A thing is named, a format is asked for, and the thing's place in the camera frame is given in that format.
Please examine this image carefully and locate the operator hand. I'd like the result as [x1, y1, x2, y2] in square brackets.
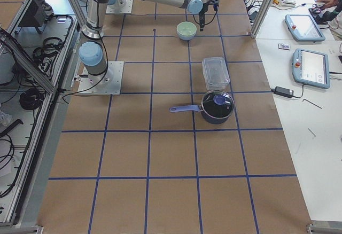
[316, 0, 335, 8]

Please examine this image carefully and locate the dark blue saucepan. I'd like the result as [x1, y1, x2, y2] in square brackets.
[169, 90, 235, 124]

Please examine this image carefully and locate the black power adapter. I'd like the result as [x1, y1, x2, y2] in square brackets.
[271, 86, 294, 98]

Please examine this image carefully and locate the clear plastic food container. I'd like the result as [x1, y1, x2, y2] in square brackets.
[202, 57, 230, 90]

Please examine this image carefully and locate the upper teach pendant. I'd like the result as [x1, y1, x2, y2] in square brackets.
[284, 14, 325, 42]

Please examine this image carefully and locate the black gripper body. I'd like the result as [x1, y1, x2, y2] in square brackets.
[199, 0, 219, 17]

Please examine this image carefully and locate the green bowl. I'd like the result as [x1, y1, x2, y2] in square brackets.
[176, 21, 197, 34]

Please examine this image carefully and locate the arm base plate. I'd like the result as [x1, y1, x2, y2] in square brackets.
[106, 0, 133, 14]
[78, 61, 124, 96]

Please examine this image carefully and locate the lower teach pendant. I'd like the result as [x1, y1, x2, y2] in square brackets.
[292, 49, 330, 89]

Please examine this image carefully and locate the aluminium frame post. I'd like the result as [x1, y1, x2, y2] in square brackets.
[250, 0, 273, 38]

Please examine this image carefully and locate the teach pendant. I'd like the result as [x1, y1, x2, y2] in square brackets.
[284, 14, 325, 42]
[292, 49, 330, 89]

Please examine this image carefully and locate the blue bowl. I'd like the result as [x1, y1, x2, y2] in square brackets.
[177, 33, 196, 41]

